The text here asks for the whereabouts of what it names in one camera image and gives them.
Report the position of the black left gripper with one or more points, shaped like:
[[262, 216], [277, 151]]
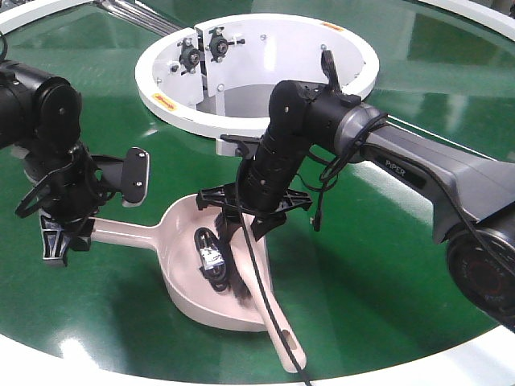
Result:
[[69, 188]]

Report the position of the beige hand broom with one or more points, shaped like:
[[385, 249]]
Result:
[[251, 278]]

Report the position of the black bearing mount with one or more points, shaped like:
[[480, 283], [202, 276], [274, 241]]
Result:
[[219, 45], [190, 56]]

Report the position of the right black bearing mount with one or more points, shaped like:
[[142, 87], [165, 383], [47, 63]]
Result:
[[219, 45]]

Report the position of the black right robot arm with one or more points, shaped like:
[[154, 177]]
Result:
[[472, 197]]

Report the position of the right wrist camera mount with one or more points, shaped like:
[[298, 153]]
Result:
[[237, 146]]

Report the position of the white central ring housing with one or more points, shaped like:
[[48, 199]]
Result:
[[232, 97]]

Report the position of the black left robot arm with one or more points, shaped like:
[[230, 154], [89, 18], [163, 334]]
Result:
[[40, 120]]

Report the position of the left black bearing mount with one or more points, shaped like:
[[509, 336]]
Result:
[[190, 56]]

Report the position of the beige plastic dustpan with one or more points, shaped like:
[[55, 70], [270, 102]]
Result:
[[173, 241]]

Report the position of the white outer conveyor rim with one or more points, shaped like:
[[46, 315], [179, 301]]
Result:
[[368, 296]]

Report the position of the orange warning label front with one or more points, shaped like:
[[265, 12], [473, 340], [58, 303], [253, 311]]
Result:
[[164, 101]]

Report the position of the chrome rollers top left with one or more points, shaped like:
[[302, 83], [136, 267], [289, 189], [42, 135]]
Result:
[[139, 16]]

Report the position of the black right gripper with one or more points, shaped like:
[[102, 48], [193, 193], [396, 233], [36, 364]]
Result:
[[262, 189]]

